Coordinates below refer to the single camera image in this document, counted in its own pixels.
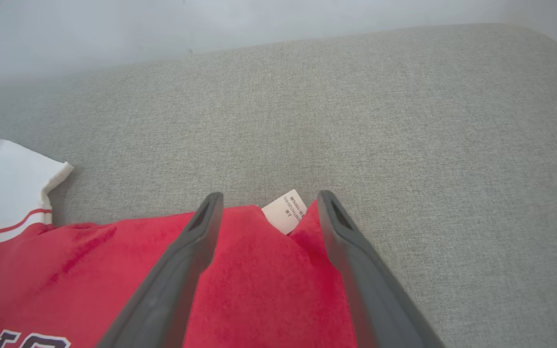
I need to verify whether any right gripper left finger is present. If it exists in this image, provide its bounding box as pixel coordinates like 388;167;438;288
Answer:
96;192;224;348

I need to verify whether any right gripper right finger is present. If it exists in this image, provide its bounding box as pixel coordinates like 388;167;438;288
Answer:
317;189;446;348

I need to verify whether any red shirt with white sleeves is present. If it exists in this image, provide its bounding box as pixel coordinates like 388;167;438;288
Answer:
0;139;359;348

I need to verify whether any grey fabric sofa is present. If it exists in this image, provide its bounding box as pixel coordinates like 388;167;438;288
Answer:
0;23;557;348

